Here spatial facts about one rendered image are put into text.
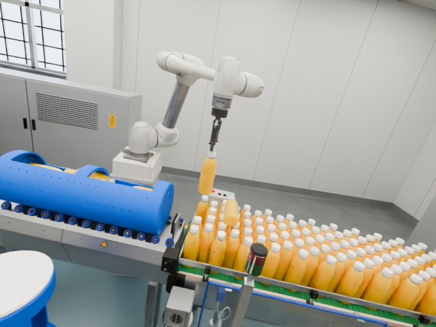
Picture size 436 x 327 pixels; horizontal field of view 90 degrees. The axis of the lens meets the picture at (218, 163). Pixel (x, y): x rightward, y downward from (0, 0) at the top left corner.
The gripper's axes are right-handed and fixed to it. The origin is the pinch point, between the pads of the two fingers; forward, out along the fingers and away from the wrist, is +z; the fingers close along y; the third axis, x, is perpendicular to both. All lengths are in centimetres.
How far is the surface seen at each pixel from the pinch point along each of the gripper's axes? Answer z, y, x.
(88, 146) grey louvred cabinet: 70, -129, -158
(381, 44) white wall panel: -138, -315, 202
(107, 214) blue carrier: 39, 16, -43
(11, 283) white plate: 44, 55, -52
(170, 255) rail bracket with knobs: 47, 23, -7
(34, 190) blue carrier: 35, 17, -80
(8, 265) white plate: 44, 49, -58
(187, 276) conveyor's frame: 57, 23, 2
